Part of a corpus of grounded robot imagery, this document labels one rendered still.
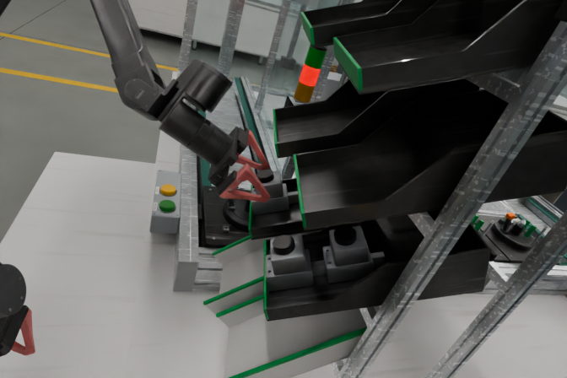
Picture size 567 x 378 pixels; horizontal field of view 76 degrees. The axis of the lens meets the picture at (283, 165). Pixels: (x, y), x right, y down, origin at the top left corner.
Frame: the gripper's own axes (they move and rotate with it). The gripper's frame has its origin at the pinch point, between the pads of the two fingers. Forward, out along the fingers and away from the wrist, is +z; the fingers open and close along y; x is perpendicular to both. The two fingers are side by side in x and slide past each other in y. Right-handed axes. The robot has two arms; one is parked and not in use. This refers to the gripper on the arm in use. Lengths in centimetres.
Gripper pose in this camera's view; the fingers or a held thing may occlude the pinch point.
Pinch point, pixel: (264, 180)
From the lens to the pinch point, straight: 64.1
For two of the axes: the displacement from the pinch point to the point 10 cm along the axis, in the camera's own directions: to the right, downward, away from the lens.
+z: 7.4, 5.6, 3.7
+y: -0.4, -5.2, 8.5
